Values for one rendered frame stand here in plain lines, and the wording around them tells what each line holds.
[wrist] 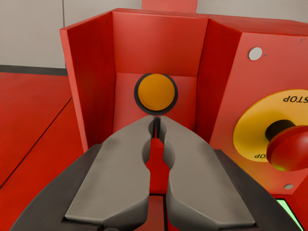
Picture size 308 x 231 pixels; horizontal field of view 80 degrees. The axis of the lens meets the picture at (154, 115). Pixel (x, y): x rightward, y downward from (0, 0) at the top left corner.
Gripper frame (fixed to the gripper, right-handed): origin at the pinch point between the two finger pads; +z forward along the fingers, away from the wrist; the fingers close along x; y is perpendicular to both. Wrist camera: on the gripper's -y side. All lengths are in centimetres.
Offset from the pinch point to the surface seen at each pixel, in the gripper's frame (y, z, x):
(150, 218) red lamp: 9.6, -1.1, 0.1
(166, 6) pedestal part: -10, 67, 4
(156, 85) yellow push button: 0.0, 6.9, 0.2
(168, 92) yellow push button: 0.5, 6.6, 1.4
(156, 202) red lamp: 9.5, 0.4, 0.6
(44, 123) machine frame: 23, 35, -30
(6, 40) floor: 8, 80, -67
